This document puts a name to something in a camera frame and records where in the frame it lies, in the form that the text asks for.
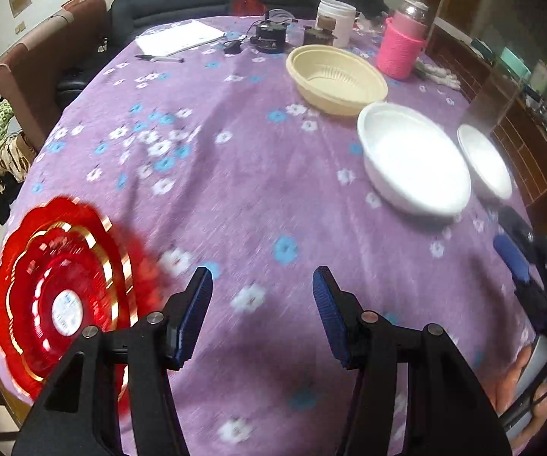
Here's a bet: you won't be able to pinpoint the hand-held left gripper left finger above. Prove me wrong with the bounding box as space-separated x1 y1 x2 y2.
11 267 214 456

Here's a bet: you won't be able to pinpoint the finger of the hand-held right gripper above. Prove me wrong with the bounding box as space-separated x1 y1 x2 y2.
498 206 538 244
493 234 540 290

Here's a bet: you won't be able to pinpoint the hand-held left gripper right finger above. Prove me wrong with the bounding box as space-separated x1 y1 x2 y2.
312 266 512 456

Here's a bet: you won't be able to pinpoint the small white bowl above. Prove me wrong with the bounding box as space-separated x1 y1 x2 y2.
457 124 513 200

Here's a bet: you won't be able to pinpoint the large white bowl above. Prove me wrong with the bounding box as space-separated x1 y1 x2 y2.
356 102 472 215

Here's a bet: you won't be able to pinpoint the red scalloped plastic plate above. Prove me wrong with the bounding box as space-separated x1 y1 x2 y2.
0 196 165 404

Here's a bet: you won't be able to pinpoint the beige plastic bowl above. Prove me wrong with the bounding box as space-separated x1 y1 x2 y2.
286 44 389 117

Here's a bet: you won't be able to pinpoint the person's right hand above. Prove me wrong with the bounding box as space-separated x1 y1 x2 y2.
485 342 547 454

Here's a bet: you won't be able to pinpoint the wooden sideboard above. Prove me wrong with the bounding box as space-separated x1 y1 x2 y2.
425 24 547 238

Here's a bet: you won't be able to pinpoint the clear glass tumbler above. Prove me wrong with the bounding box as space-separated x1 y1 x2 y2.
463 73 521 136

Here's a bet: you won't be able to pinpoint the white bottle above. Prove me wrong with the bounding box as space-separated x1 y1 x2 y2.
532 59 547 96

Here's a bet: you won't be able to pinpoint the teal container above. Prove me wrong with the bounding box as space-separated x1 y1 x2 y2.
499 47 533 79

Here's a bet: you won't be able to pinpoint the white gloves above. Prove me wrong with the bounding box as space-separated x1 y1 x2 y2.
413 59 462 90

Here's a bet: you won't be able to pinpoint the bottle with pink knitted sleeve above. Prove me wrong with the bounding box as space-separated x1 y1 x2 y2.
376 0 430 81

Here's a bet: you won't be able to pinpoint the dark clothes on floor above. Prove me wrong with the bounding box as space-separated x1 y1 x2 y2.
0 185 22 226

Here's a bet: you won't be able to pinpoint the white plastic jar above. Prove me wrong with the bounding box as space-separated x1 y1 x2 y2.
315 0 357 48

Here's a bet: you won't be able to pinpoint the small brown device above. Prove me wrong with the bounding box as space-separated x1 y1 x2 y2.
302 18 339 48

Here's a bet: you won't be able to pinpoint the white notebook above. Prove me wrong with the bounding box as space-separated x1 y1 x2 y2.
135 20 227 58

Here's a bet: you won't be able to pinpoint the black round device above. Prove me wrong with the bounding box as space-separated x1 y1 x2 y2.
250 9 294 54

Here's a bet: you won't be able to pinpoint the brown armchair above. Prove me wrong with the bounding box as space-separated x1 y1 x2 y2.
0 0 108 153

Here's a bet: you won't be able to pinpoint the black leather sofa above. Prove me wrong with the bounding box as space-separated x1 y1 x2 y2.
55 0 388 105

